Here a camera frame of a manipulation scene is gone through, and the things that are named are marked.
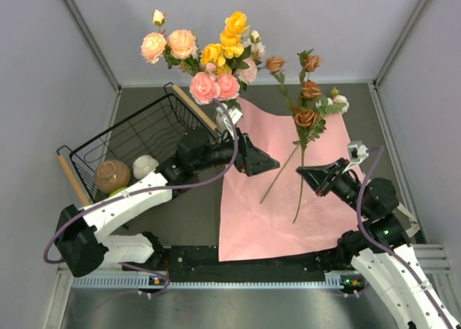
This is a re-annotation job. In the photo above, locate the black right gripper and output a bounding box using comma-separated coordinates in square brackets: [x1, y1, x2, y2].
[297, 156, 372, 217]

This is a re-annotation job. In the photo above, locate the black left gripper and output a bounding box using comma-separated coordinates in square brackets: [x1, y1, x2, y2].
[193, 127, 279, 176]

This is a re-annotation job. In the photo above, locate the pink wrapping paper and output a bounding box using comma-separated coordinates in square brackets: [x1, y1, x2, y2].
[218, 99, 357, 261]

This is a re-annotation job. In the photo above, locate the brown rose stem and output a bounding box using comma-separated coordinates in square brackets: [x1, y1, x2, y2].
[264, 48, 327, 225]

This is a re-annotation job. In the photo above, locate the white rose stem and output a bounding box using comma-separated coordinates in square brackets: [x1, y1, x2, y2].
[259, 86, 349, 204]

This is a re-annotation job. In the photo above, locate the deep pink rose stem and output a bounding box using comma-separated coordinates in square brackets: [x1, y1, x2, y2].
[189, 71, 241, 104]

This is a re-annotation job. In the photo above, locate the yellow rose stem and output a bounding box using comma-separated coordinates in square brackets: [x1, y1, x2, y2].
[200, 11, 251, 75]

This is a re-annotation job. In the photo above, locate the peach rose stem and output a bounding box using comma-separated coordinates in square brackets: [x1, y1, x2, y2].
[140, 9, 200, 76]

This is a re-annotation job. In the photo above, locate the cream printed ribbon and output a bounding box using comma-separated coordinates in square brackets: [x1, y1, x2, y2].
[397, 202, 421, 238]

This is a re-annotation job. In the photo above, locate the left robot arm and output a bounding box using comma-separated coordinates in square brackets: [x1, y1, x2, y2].
[53, 127, 280, 277]

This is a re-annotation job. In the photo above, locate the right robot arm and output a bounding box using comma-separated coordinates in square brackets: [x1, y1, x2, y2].
[296, 158, 460, 328]

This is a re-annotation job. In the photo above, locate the white ceramic bowl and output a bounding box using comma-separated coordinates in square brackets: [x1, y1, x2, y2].
[133, 155, 159, 180]

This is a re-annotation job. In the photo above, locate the brown glass jar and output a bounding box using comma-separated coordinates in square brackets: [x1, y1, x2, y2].
[94, 160, 131, 194]

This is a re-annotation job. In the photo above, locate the black wire basket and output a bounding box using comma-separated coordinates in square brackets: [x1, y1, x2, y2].
[57, 82, 219, 206]

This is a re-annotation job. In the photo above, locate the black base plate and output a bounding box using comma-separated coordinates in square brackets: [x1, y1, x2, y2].
[159, 245, 353, 272]

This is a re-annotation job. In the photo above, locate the grey slotted cable duct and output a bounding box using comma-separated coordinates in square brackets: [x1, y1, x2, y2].
[71, 273, 364, 289]

